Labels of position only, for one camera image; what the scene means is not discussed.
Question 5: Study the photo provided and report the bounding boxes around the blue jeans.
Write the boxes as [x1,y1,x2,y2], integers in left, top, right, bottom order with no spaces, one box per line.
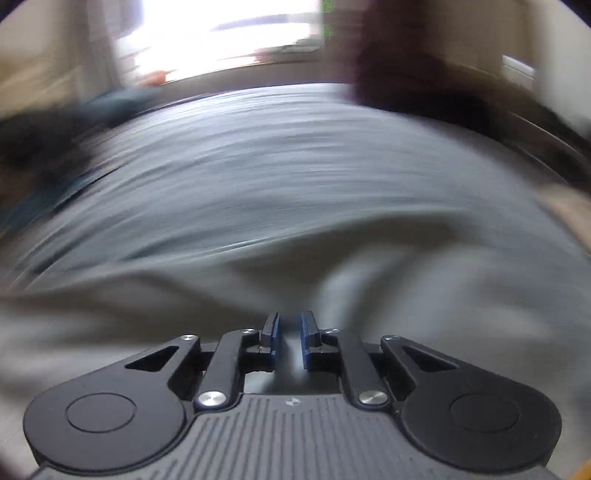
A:
[0,171,107,232]

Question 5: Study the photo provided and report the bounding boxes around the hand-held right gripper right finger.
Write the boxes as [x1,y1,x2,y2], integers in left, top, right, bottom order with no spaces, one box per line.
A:
[300,311,459,411]

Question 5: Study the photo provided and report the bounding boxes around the grey curtain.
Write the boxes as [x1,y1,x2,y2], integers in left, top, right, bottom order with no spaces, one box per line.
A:
[78,0,125,93]

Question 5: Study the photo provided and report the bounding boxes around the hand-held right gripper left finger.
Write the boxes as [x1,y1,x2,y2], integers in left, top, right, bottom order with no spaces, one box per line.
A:
[124,312,281,411]

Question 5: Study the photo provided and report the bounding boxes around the beige folded clothes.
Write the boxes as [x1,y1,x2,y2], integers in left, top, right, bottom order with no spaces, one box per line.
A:
[533,185,591,252]

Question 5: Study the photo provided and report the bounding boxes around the grey bed blanket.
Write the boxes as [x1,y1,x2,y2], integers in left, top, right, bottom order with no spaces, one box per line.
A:
[0,83,578,296]

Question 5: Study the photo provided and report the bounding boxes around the window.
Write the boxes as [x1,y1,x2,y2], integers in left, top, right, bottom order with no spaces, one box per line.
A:
[111,0,324,86]

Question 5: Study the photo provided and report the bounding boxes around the dark jacket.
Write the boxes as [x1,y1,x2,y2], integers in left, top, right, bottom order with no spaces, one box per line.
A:
[0,104,93,185]

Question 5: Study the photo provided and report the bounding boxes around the orange item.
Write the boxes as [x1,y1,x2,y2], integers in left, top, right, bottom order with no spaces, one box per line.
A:
[136,70,168,88]

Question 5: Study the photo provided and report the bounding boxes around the grey hoodie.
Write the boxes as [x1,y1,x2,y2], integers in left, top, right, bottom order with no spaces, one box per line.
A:
[0,226,591,476]

